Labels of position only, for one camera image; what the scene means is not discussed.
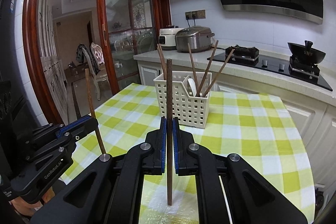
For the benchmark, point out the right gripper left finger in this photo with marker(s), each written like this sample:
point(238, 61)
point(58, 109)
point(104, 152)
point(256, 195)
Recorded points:
point(109, 190)

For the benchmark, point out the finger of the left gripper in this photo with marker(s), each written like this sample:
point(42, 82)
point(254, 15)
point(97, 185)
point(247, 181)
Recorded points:
point(79, 128)
point(43, 135)

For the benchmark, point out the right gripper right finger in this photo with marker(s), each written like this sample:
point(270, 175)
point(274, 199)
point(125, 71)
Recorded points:
point(229, 190)

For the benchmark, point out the wooden chopstick two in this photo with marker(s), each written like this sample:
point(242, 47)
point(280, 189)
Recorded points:
point(169, 108)

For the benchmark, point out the wooden chopstick four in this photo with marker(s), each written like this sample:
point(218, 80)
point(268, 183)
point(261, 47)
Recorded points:
point(163, 62)

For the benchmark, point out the wooden chopstick three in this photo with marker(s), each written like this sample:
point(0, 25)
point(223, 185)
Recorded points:
point(161, 61)

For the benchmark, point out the wooden chopstick seven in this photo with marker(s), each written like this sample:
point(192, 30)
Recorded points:
point(218, 73)

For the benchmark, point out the white ceramic spoon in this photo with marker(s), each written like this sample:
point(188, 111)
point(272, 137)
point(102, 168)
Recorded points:
point(192, 86)
point(186, 85)

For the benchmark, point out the wooden chopstick five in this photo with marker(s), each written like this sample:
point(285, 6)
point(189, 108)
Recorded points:
point(193, 68)

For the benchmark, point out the wooden chopstick six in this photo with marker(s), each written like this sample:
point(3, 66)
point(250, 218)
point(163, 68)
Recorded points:
point(207, 69)

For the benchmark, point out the person's left hand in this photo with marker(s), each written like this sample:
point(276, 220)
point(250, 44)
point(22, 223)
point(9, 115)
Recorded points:
point(29, 209)

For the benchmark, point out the yellow checkered tablecloth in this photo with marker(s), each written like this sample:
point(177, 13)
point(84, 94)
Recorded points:
point(257, 127)

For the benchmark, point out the white ornate chair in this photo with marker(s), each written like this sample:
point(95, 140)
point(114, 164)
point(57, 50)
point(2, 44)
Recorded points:
point(92, 66)

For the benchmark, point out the cream perforated utensil basket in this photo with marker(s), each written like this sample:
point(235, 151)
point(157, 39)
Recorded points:
point(190, 111)

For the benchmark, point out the white rice cooker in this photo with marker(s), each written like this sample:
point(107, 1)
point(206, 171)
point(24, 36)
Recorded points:
point(166, 38)

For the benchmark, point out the black gas stove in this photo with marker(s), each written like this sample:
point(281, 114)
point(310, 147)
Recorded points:
point(251, 57)

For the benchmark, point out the black wok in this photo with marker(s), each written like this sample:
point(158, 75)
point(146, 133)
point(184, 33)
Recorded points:
point(306, 54)

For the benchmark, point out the stainless steel rice cooker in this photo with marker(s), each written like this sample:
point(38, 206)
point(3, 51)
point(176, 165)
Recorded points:
point(196, 39)

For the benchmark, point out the red wooden door frame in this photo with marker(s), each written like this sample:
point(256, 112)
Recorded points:
point(53, 29)

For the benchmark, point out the wall power outlet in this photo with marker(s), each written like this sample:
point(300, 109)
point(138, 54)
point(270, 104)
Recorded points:
point(199, 14)

